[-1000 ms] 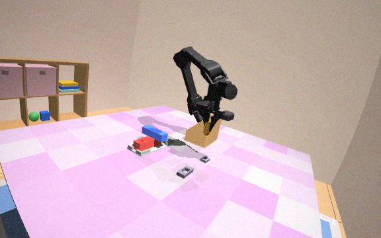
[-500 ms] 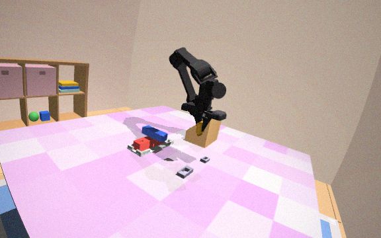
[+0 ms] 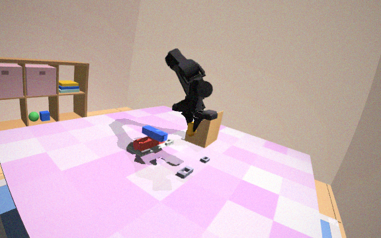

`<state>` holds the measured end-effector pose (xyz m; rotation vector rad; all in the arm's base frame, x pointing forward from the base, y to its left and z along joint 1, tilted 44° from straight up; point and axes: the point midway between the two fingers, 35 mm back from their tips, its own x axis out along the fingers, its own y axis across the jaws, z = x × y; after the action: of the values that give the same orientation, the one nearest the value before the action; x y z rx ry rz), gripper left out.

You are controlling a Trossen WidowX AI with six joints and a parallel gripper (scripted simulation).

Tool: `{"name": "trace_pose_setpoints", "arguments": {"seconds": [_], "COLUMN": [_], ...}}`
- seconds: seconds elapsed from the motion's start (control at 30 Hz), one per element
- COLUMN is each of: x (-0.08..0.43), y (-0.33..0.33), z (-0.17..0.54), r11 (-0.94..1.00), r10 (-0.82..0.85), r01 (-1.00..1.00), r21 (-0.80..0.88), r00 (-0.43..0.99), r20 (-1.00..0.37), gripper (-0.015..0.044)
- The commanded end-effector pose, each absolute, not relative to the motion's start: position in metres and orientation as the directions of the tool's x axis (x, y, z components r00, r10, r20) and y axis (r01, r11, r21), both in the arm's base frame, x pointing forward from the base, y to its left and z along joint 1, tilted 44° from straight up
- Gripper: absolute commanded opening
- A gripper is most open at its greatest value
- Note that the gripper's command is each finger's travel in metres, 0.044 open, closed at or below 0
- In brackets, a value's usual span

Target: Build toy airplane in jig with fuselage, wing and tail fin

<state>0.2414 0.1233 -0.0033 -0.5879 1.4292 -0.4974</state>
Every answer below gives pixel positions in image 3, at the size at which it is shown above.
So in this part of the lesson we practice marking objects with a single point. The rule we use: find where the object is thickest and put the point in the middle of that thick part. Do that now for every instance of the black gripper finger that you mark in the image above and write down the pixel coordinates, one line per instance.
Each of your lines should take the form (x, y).
(197, 121)
(188, 117)

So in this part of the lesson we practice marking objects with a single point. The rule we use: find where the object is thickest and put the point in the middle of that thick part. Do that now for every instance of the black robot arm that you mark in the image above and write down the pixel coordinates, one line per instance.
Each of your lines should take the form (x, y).
(188, 73)

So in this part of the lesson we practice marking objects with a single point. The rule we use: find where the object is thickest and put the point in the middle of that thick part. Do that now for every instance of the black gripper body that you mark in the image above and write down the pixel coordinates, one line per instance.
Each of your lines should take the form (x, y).
(205, 114)

